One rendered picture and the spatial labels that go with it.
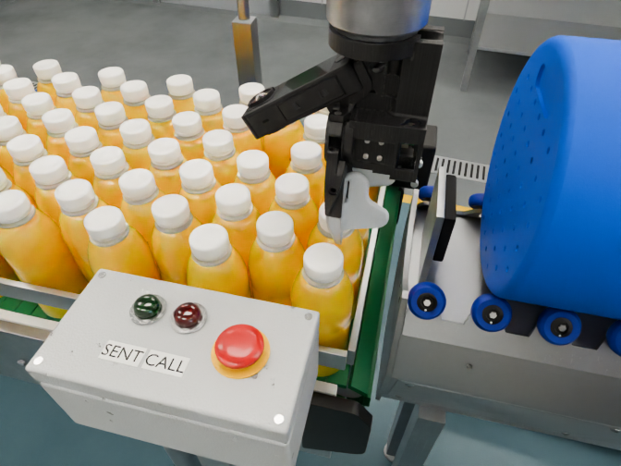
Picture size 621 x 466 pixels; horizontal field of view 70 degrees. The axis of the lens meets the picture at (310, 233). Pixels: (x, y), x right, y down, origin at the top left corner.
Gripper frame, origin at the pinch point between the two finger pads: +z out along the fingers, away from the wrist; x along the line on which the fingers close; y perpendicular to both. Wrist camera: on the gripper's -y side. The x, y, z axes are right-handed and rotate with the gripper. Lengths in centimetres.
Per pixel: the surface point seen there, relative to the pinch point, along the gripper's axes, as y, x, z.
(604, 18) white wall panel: 131, 334, 80
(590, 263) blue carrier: 23.1, -4.3, -3.3
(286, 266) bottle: -4.2, -5.6, 3.1
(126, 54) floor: -207, 254, 106
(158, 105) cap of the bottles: -28.9, 15.7, -1.0
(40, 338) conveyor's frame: -35.8, -12.9, 17.5
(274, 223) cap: -5.9, -3.4, -0.9
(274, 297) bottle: -5.5, -6.6, 7.4
